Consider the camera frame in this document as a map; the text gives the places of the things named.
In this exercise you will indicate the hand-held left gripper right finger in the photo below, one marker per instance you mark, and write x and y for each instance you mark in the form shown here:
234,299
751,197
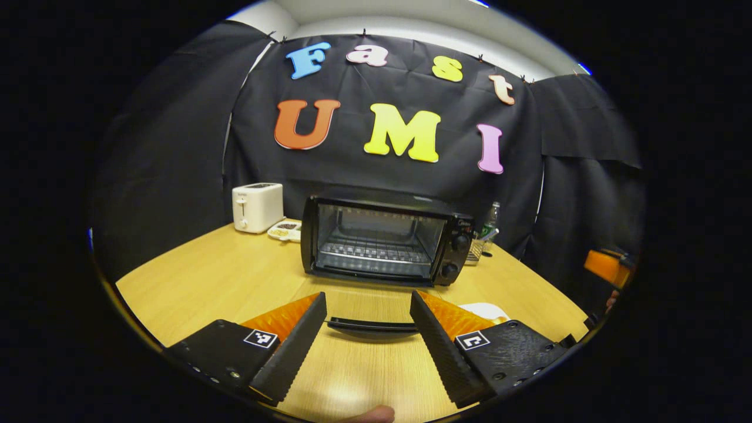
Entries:
443,352

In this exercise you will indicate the white plate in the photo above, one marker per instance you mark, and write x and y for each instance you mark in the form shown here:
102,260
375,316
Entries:
484,310

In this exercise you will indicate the green plastic bottle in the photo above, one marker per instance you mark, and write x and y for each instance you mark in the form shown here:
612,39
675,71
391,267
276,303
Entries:
490,220

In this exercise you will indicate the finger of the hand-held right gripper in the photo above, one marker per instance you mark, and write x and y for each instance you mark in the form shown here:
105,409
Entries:
605,267

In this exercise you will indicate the white toaster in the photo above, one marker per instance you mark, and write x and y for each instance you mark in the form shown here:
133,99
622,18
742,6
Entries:
257,208

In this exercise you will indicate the black backdrop cloth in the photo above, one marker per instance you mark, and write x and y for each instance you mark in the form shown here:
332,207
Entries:
176,147

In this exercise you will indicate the white snack dish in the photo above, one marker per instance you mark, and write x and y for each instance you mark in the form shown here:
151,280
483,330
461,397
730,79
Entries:
285,232

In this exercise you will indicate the black electric oven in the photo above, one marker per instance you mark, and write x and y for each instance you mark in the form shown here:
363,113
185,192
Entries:
458,258

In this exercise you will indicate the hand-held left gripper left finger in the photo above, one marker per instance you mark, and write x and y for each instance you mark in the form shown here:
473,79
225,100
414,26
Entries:
294,352

